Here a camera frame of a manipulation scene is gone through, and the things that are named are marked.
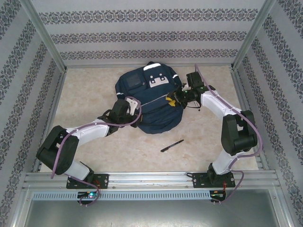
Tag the navy blue backpack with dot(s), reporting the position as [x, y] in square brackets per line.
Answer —
[156, 118]

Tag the slim black pen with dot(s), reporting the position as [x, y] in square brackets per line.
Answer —
[172, 145]

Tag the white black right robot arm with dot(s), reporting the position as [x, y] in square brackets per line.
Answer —
[215, 101]

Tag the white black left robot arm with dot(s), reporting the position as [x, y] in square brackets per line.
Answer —
[92, 130]

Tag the grey metal sheet panel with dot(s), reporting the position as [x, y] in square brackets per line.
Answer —
[151, 215]

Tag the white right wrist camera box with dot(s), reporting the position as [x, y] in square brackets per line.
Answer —
[184, 88]

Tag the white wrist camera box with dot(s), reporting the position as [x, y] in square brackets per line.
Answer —
[184, 88]
[133, 105]

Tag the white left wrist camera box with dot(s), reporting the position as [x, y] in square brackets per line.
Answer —
[133, 105]

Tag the aluminium side rail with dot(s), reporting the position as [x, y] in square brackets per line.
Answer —
[242, 94]
[53, 106]

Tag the thin aluminium wall strip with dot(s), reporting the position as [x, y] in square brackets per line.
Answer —
[94, 67]

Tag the long aluminium mounting rail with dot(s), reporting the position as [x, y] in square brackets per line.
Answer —
[151, 179]

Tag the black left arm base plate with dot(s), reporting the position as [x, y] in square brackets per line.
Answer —
[103, 180]

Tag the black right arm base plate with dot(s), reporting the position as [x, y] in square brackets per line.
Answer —
[197, 180]

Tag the aluminium frame post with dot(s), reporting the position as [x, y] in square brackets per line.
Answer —
[45, 35]
[253, 35]

